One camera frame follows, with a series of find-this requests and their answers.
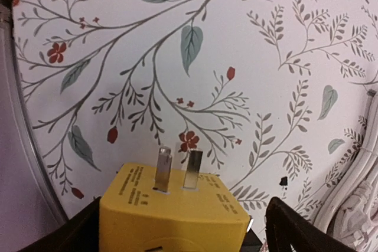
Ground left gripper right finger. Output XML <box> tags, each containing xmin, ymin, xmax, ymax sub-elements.
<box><xmin>265</xmin><ymin>197</ymin><xmax>354</xmax><ymax>252</ymax></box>

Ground floral table mat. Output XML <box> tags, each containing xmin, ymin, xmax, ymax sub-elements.
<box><xmin>12</xmin><ymin>0</ymin><xmax>377</xmax><ymax>239</ymax></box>

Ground white coiled power cable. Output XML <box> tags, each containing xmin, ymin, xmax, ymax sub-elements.
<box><xmin>311</xmin><ymin>88</ymin><xmax>378</xmax><ymax>252</ymax></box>

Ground yellow cube socket adapter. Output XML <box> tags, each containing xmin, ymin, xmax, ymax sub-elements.
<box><xmin>99</xmin><ymin>147</ymin><xmax>253</xmax><ymax>251</ymax></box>

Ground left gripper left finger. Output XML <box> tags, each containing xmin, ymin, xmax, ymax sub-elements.
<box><xmin>19</xmin><ymin>197</ymin><xmax>100</xmax><ymax>252</ymax></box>

